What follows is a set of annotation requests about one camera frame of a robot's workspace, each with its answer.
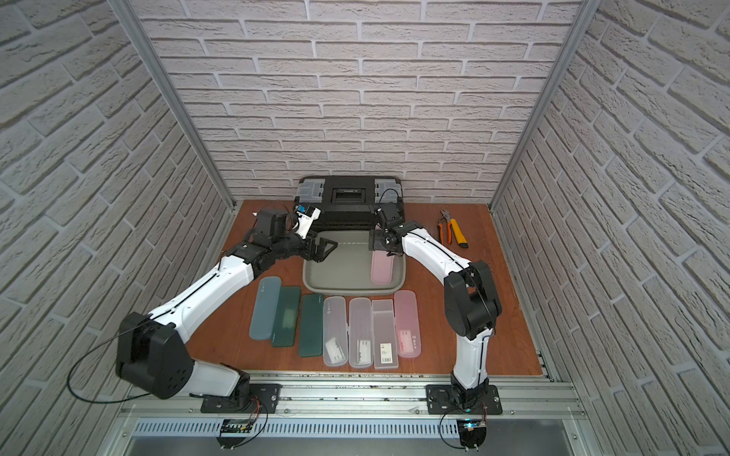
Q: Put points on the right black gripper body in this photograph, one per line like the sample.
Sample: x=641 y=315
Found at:
x=378 y=237

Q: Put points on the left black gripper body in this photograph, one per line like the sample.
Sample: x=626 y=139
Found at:
x=311 y=247

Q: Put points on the plain pink pencil case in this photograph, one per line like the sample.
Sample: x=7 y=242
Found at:
x=382 y=266

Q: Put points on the clear pencil case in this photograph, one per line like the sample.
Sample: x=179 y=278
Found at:
x=335 y=335
x=361 y=338

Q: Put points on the pink pencil case with label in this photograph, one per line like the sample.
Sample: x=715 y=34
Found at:
x=407 y=324

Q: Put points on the clear rectangular pencil case barcode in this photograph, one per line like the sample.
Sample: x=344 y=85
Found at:
x=385 y=336

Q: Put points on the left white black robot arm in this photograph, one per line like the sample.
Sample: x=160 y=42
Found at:
x=151 y=351

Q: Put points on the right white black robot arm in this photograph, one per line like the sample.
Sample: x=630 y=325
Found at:
x=471 y=302

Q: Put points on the grey plastic storage tray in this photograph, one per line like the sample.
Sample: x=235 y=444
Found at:
x=347 y=271

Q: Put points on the grey-blue pencil case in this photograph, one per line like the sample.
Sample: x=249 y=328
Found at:
x=265 y=308

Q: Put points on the dark green flat pencil case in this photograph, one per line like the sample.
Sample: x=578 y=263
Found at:
x=311 y=326

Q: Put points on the dark green translucent pencil case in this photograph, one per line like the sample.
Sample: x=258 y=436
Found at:
x=286 y=317

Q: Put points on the black plastic toolbox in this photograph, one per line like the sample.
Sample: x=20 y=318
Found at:
x=349 y=203

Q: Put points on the yellow utility knife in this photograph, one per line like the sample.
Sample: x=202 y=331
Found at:
x=456 y=235

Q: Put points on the left controller board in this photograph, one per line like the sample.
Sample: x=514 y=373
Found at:
x=235 y=433

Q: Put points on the controller board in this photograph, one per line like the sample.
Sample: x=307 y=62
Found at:
x=235 y=433
x=471 y=434

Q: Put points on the right controller board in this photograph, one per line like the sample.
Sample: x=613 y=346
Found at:
x=471 y=434

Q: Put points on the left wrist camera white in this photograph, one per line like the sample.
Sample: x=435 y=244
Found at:
x=307 y=215

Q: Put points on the orange handled pliers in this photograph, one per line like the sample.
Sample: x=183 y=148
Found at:
x=444 y=228

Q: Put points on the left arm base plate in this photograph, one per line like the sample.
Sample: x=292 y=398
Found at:
x=245 y=399

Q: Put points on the aluminium rail frame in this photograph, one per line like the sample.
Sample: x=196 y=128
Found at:
x=361 y=414

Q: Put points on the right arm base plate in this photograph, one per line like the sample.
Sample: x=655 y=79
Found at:
x=446 y=398

